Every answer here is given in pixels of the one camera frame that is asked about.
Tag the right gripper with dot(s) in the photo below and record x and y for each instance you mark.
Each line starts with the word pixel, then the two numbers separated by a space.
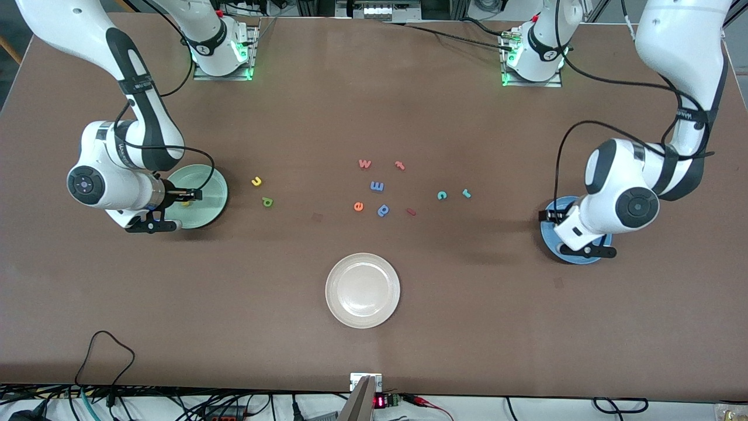
pixel 170 192

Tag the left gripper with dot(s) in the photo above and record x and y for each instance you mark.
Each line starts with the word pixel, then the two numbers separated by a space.
pixel 551 216

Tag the green letter p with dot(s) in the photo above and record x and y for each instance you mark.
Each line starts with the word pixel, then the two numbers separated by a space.
pixel 268 203

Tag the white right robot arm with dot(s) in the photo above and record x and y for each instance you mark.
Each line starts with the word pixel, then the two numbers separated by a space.
pixel 117 193

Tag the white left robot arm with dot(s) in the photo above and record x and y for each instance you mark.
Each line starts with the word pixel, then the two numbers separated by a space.
pixel 619 175

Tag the blue plate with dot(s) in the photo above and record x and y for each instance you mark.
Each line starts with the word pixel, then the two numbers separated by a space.
pixel 549 237

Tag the green plate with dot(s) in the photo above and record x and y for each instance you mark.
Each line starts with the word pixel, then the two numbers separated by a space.
pixel 210 181

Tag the blue letter p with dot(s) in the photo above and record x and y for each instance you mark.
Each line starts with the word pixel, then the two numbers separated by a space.
pixel 383 210

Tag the blue letter m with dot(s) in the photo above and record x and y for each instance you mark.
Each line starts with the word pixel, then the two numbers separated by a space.
pixel 377 186

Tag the pink letter w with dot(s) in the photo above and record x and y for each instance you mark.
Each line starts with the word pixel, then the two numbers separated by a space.
pixel 364 164

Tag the orange power strip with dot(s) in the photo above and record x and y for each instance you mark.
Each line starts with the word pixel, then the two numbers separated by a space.
pixel 225 418

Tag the red digit display module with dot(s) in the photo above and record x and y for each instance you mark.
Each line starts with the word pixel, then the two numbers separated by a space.
pixel 381 401

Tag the grey equipment box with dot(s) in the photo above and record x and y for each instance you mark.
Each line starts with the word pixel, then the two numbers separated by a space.
pixel 380 10

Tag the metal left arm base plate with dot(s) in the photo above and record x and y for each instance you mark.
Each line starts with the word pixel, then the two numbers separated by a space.
pixel 558 82

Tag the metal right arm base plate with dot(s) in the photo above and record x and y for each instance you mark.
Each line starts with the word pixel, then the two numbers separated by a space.
pixel 252 58

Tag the white mount plate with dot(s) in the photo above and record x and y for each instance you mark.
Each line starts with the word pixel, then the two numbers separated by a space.
pixel 355 380

